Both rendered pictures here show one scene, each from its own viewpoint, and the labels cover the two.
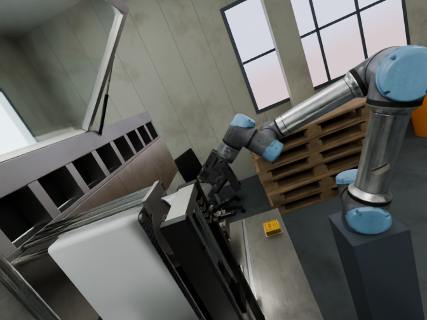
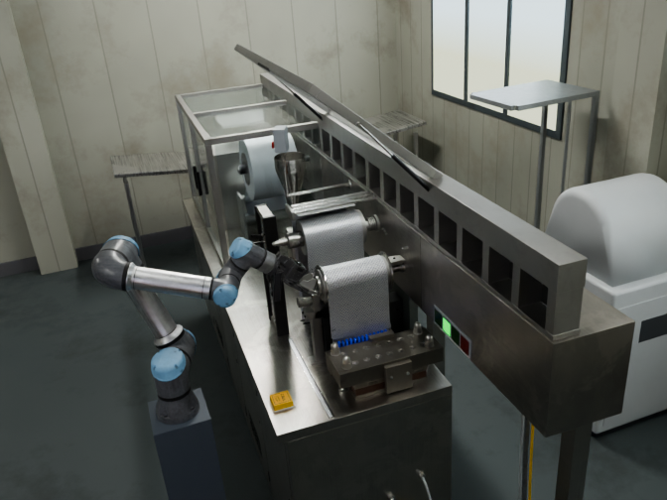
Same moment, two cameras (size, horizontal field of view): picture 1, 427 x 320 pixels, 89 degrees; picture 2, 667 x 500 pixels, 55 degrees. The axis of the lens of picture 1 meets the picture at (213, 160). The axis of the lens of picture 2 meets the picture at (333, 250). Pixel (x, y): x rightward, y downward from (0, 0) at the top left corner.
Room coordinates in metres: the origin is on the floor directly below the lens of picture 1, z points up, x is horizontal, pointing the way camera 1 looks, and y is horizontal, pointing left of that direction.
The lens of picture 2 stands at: (2.65, -0.80, 2.37)
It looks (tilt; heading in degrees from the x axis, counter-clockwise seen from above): 25 degrees down; 152
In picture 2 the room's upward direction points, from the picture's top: 4 degrees counter-clockwise
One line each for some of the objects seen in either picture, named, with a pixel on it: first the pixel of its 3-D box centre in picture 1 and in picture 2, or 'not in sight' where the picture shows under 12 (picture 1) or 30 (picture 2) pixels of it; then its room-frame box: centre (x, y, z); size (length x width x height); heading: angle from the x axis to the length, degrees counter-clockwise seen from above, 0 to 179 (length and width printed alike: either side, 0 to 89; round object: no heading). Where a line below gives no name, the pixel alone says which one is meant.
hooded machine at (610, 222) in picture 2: not in sight; (610, 299); (0.77, 1.78, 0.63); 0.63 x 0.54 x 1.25; 171
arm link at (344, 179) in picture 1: (355, 188); (170, 371); (0.70, -0.45, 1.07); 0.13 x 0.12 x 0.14; 151
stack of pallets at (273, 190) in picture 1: (305, 152); not in sight; (2.49, -1.09, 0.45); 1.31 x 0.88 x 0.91; 81
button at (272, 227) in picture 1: (272, 227); (281, 400); (0.88, -0.12, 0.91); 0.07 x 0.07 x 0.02; 80
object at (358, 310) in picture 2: not in sight; (359, 310); (0.85, 0.24, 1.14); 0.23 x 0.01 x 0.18; 80
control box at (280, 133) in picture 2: not in sight; (279, 139); (0.23, 0.26, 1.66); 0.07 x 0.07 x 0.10; 54
